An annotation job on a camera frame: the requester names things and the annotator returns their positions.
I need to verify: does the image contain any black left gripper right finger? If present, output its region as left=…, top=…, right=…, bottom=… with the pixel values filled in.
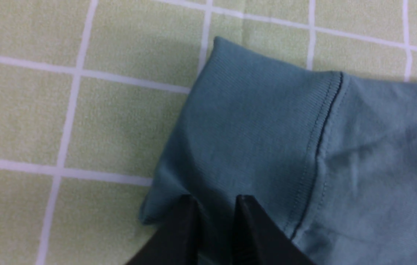
left=232, top=195, right=313, bottom=265

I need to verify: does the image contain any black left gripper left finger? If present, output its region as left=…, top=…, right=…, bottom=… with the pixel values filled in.
left=127, top=195, right=200, bottom=265

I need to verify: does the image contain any green long sleeve shirt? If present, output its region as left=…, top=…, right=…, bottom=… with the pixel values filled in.
left=139, top=37, right=417, bottom=265

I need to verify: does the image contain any green checkered tablecloth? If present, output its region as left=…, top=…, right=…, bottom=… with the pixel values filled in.
left=0, top=0, right=417, bottom=265

